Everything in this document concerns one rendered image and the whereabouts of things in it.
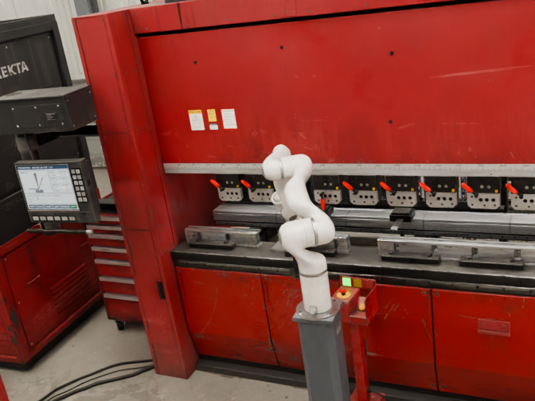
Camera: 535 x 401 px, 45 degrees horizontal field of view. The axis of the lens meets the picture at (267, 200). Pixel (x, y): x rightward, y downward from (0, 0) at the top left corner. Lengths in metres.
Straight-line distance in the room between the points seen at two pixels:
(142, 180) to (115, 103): 0.46
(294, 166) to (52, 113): 1.36
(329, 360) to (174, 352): 1.61
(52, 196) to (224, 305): 1.20
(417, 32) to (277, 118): 0.85
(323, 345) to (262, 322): 1.12
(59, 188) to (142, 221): 0.53
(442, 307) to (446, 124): 0.94
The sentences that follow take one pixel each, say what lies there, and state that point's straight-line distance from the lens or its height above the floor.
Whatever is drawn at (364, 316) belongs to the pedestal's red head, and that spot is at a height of 0.70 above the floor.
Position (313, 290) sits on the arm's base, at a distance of 2.74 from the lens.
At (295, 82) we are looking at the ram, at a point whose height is 1.84.
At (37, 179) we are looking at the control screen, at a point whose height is 1.50.
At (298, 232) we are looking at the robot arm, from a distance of 2.62.
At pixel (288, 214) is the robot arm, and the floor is 1.23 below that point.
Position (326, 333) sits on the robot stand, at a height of 0.93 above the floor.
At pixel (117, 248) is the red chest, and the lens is 4.61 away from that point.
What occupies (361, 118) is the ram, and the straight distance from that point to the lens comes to 3.27.
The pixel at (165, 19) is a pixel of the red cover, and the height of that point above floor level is 2.22.
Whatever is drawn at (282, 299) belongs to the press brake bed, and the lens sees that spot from 3.76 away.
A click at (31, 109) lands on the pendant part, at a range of 3.65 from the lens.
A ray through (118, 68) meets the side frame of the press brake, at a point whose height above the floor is 2.01.
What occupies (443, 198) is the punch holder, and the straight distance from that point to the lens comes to 3.31.
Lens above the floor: 2.43
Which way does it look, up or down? 20 degrees down
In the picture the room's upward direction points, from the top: 9 degrees counter-clockwise
